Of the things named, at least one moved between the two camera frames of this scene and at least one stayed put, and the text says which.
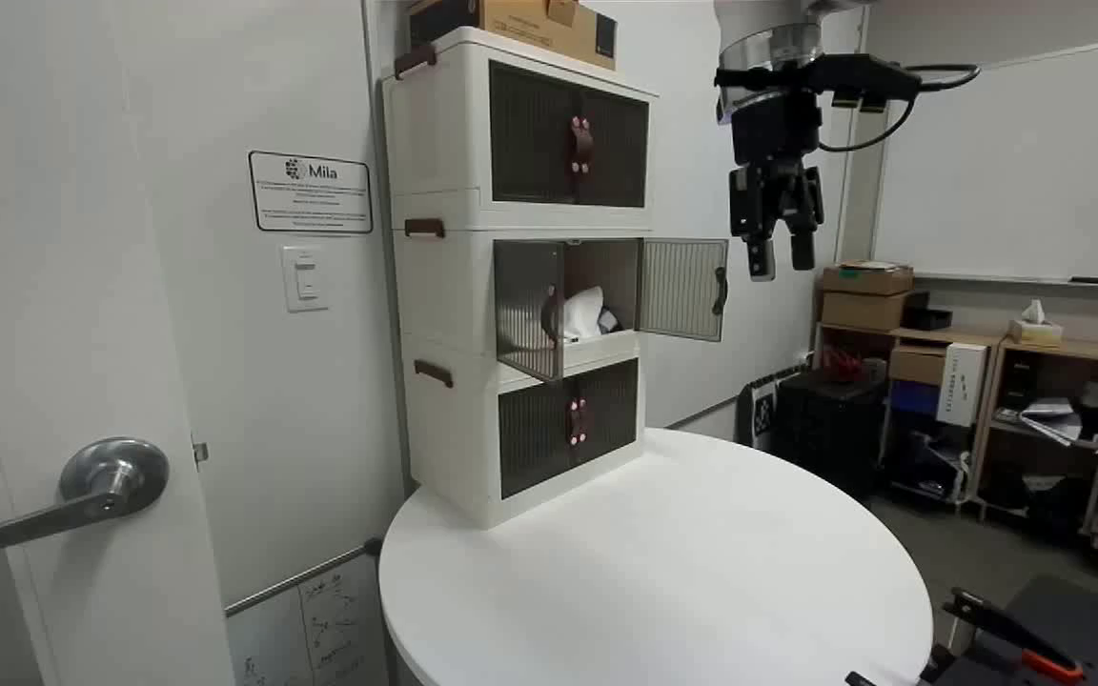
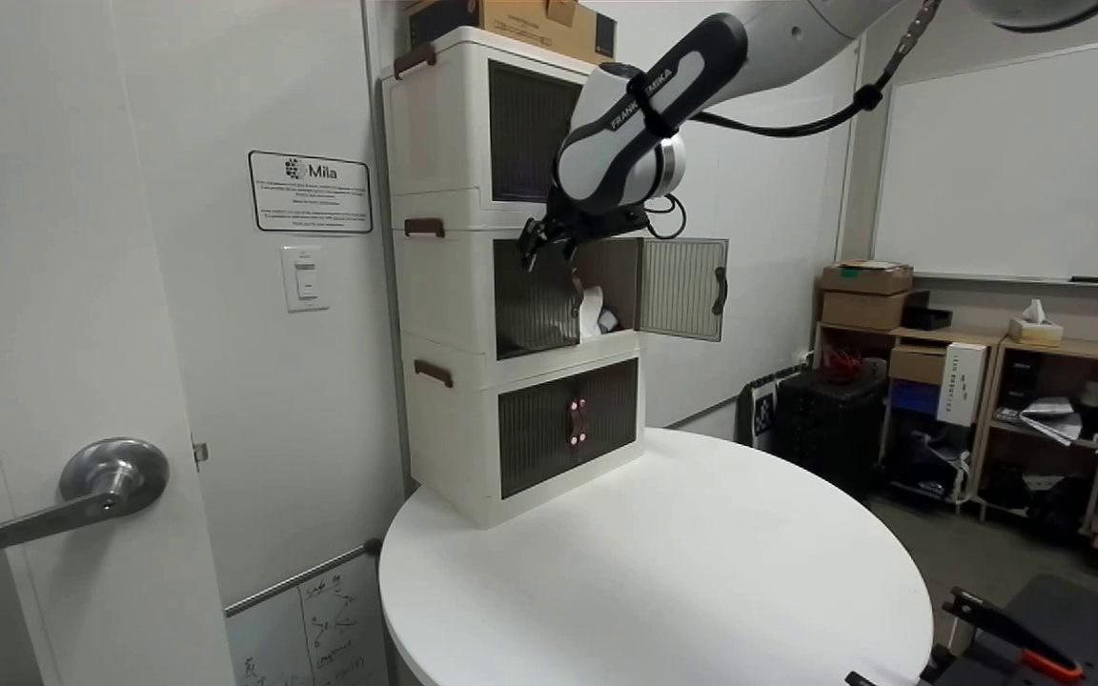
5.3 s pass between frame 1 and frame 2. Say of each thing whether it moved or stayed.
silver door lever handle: stayed
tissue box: stayed
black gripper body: moved
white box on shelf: stayed
